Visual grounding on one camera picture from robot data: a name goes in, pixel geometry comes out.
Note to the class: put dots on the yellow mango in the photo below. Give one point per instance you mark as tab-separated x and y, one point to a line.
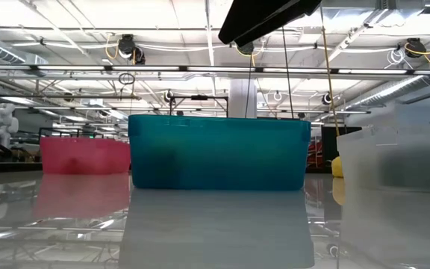
336	167

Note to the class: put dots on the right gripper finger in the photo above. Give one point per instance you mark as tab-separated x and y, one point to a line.
282	18
245	18

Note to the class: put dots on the teal plastic basket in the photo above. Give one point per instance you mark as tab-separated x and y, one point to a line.
218	153

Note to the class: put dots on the black computer tower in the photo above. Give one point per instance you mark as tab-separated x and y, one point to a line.
328	145

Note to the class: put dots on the grey ceiling pipe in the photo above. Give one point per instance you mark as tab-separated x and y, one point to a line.
125	97

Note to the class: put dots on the long ceiling light bar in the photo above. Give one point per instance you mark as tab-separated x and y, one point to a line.
144	68

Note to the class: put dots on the clear translucent plastic basket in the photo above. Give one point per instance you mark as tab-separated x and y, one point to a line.
368	160

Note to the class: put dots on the white support column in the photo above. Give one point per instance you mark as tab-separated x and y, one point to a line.
237	98

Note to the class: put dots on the black background gantry frame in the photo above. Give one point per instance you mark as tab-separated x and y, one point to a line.
199	97

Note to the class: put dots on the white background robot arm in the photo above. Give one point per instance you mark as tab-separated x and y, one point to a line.
2	121

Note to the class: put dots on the pink plastic basket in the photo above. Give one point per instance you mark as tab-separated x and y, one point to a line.
88	157

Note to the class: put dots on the red background equipment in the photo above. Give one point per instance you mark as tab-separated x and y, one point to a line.
315	151

